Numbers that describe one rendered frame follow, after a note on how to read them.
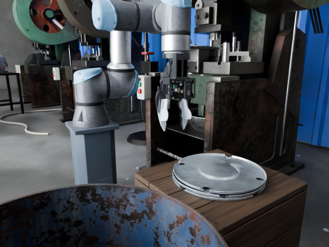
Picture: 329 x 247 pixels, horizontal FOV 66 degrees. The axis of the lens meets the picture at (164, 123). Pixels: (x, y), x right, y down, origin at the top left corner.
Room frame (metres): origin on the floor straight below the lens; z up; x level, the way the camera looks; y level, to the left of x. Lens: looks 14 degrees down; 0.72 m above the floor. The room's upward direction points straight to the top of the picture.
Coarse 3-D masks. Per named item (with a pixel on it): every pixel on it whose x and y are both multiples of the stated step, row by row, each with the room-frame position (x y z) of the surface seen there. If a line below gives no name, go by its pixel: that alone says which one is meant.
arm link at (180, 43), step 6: (162, 36) 0.68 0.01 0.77; (168, 36) 0.66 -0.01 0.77; (174, 36) 0.66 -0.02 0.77; (180, 36) 0.66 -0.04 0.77; (186, 36) 0.67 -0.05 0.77; (162, 42) 0.68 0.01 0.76; (168, 42) 0.66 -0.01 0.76; (174, 42) 0.66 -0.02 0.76; (180, 42) 0.66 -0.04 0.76; (186, 42) 0.67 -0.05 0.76; (162, 48) 0.68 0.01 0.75; (168, 48) 0.66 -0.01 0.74; (174, 48) 0.66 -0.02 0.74; (180, 48) 0.66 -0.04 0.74; (186, 48) 0.67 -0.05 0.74
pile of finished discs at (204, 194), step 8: (176, 184) 0.70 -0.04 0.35; (184, 184) 0.69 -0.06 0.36; (264, 184) 0.67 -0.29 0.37; (192, 192) 0.64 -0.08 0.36; (200, 192) 0.63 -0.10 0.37; (208, 192) 0.64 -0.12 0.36; (248, 192) 0.64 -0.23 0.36; (256, 192) 0.64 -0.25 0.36; (224, 200) 0.61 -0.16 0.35; (232, 200) 0.61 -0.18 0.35
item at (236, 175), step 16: (192, 160) 0.85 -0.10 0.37; (208, 160) 0.85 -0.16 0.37; (224, 160) 0.85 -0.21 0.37; (240, 160) 0.85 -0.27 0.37; (176, 176) 0.72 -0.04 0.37; (192, 176) 0.72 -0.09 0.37; (208, 176) 0.71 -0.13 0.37; (224, 176) 0.71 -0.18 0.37; (240, 176) 0.72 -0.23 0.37; (256, 176) 0.72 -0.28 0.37; (224, 192) 0.62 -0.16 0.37; (240, 192) 0.62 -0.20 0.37
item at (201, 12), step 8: (200, 0) 1.46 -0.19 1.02; (208, 0) 1.44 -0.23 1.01; (200, 8) 1.44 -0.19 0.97; (208, 8) 1.40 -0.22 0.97; (216, 8) 1.39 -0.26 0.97; (224, 8) 1.42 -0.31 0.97; (232, 8) 1.47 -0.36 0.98; (200, 16) 1.44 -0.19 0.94; (208, 16) 1.39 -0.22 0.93; (216, 16) 1.39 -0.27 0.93; (224, 16) 1.43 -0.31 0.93; (200, 24) 1.44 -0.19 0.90; (208, 24) 1.42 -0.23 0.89; (216, 24) 1.39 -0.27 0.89; (224, 24) 1.43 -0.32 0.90
